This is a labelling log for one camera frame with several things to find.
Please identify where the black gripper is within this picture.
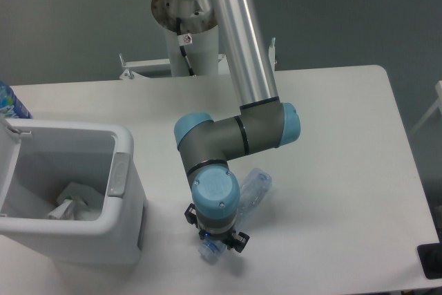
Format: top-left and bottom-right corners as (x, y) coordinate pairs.
(184, 203), (249, 253)

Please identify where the clear plastic water bottle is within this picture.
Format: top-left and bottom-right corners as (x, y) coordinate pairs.
(198, 168), (272, 265)

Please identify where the white green paper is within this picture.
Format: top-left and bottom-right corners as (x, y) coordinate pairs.
(45, 182), (104, 221)

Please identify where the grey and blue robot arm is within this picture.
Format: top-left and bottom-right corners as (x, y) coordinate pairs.
(151, 0), (300, 252)

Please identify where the white plastic trash can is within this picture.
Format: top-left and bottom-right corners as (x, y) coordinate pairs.
(1, 118), (147, 264)

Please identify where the black device at table edge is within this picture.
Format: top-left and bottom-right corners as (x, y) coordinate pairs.
(417, 242), (441, 280)

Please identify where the blue labelled bottle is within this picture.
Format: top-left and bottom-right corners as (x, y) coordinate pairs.
(1, 82), (32, 119)

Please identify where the white metal base frame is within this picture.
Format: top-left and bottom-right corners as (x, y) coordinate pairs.
(119, 37), (278, 80)

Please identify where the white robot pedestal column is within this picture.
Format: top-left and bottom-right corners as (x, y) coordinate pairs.
(151, 0), (219, 77)

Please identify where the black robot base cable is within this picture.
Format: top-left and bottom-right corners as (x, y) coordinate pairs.
(175, 16), (196, 77)

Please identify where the white frame at right edge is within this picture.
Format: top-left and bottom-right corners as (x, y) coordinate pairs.
(410, 81), (441, 137)

